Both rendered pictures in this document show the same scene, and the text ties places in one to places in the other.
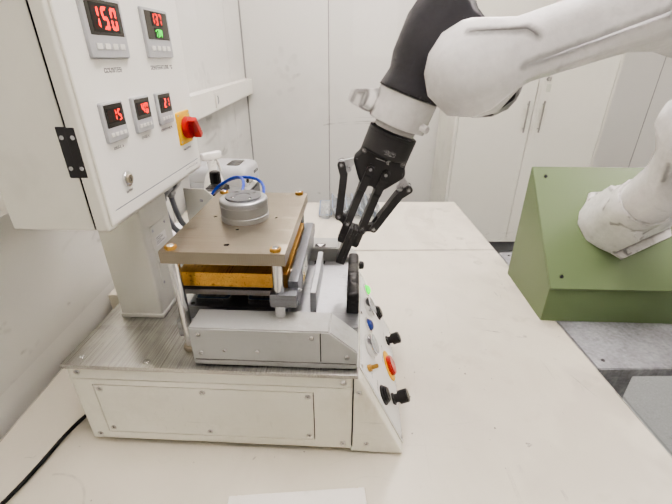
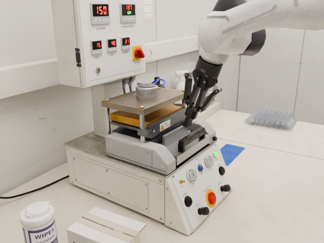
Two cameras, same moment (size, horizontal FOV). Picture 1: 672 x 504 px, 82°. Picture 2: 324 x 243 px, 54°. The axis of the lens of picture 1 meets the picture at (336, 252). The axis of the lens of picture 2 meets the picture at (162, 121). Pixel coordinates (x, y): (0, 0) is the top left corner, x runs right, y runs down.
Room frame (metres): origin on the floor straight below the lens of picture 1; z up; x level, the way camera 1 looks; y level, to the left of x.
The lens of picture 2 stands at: (-0.28, -0.47, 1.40)
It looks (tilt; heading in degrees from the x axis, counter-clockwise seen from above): 19 degrees down; 32
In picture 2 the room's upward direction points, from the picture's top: 1 degrees counter-clockwise
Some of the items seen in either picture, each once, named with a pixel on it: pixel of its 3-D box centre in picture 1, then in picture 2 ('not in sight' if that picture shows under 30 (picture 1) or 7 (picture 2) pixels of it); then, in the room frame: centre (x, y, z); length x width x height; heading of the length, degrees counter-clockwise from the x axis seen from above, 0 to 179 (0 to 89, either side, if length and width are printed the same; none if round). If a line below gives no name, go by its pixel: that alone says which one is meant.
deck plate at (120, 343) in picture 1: (238, 305); (141, 141); (0.62, 0.19, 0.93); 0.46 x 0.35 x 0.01; 87
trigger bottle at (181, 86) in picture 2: (215, 185); (182, 90); (1.42, 0.45, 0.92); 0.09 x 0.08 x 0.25; 139
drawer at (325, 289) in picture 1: (278, 287); (158, 135); (0.61, 0.11, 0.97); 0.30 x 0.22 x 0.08; 87
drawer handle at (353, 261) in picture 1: (353, 280); (192, 139); (0.61, -0.03, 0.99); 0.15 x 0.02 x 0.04; 177
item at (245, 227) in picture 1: (232, 226); (143, 100); (0.64, 0.18, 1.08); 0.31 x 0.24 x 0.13; 177
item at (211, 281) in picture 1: (249, 238); (149, 107); (0.62, 0.15, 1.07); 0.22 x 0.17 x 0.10; 177
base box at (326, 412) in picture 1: (265, 338); (153, 165); (0.63, 0.15, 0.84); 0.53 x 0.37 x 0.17; 87
